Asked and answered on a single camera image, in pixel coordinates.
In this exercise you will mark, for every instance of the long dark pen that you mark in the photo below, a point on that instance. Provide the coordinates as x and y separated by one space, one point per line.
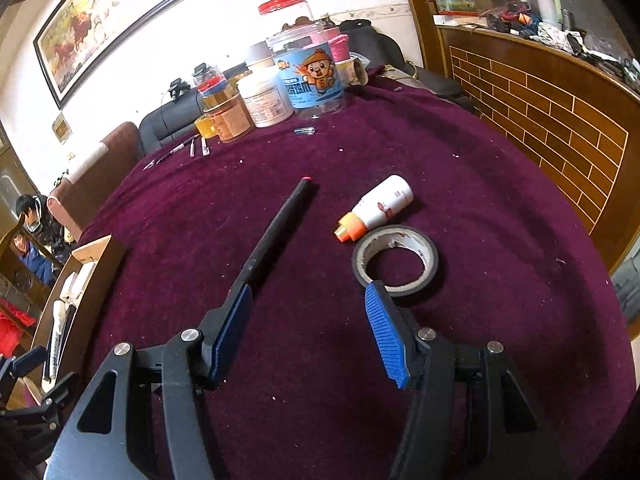
170 155

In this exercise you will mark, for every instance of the small clear cap near jars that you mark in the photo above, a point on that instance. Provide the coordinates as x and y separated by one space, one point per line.
305 130

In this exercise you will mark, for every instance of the white green tumbler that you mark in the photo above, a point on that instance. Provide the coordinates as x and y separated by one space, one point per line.
544 5

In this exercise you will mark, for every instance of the cardboard box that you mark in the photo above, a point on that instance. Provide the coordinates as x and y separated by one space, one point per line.
107 255

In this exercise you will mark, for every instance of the maroon tablecloth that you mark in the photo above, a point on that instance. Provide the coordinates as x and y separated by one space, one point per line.
500 235

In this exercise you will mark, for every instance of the orange plastic jar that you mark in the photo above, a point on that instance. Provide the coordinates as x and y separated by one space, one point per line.
227 120

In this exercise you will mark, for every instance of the wooden chair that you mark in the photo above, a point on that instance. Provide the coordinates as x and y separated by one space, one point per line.
10 280

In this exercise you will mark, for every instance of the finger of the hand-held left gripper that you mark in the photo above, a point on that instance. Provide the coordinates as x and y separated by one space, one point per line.
22 365
45 407

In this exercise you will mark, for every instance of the black stick red tip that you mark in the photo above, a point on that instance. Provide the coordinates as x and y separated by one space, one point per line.
280 225

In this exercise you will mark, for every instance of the black sofa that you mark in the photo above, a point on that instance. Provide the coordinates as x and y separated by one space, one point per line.
165 120

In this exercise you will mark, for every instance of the red cloth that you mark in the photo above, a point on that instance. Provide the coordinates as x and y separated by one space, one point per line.
12 330

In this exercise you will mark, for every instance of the white plastic jar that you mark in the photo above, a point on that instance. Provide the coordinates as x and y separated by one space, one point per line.
265 102

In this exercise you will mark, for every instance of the brown armchair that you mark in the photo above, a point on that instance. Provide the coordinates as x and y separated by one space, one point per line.
110 160

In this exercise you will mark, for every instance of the dark cloth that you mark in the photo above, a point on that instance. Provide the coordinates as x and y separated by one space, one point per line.
430 82

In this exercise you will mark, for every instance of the wooden brick-pattern counter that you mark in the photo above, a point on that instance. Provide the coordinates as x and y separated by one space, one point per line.
550 110

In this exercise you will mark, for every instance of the small jar red blue lid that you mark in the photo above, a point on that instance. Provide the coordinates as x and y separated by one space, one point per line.
210 82

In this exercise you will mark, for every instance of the white glue stick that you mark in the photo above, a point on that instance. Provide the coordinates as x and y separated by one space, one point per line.
59 312

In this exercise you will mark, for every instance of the small wall frame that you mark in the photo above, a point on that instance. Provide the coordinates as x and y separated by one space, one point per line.
62 127

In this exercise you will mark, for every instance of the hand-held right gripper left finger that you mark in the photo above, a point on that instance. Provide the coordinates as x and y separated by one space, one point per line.
232 330

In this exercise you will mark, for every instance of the black tape roll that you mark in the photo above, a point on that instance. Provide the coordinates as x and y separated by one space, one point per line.
362 260

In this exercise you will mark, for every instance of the cardboard tube roll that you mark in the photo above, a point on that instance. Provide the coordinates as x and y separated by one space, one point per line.
357 72

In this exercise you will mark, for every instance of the black bag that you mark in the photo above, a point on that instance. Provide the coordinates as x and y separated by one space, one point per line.
375 42

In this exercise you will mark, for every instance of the short silver pen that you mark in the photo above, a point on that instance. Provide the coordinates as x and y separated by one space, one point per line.
205 146
191 146

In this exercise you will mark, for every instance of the framed horse painting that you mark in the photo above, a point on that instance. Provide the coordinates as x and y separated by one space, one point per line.
125 15

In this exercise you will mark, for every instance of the clear jar blue cartoon label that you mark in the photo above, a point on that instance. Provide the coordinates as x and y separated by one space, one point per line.
310 80

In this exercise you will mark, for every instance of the white bottle orange cap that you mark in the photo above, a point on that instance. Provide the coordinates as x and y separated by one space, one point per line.
385 205

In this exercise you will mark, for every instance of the clear jar red lid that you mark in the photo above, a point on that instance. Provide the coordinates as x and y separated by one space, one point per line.
285 7

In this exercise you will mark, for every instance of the jar brown lid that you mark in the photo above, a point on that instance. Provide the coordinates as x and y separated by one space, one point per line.
259 55

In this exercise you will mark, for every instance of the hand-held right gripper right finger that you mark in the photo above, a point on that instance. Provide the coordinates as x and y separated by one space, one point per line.
385 330

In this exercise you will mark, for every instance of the pink thread spool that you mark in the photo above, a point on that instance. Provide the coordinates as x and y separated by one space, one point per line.
337 47

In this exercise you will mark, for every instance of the small black camera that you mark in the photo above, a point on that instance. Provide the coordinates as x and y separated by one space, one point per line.
177 89

